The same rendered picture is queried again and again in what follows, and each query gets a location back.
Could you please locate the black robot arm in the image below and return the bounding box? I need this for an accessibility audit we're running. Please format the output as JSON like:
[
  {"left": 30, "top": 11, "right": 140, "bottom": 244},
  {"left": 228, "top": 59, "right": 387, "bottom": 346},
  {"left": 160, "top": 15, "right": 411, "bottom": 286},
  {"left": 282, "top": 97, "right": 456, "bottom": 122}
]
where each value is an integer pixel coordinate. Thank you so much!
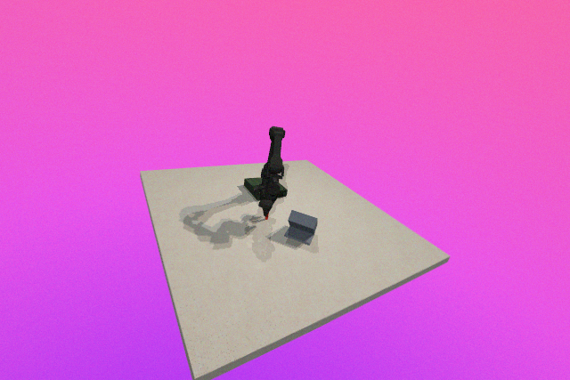
[{"left": 253, "top": 126, "right": 286, "bottom": 197}]

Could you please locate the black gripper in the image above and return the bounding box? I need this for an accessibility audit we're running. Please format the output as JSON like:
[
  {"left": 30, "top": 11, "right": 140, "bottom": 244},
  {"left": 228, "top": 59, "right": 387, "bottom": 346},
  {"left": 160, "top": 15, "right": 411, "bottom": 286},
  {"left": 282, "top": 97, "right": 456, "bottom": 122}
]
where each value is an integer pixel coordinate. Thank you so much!
[{"left": 258, "top": 185, "right": 280, "bottom": 216}]

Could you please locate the dark grey square panel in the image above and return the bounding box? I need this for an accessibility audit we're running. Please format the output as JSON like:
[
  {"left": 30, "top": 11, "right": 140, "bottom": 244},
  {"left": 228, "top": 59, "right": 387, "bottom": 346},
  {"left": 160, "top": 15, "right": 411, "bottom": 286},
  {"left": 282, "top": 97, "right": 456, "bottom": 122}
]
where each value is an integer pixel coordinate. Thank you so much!
[{"left": 284, "top": 210, "right": 318, "bottom": 245}]

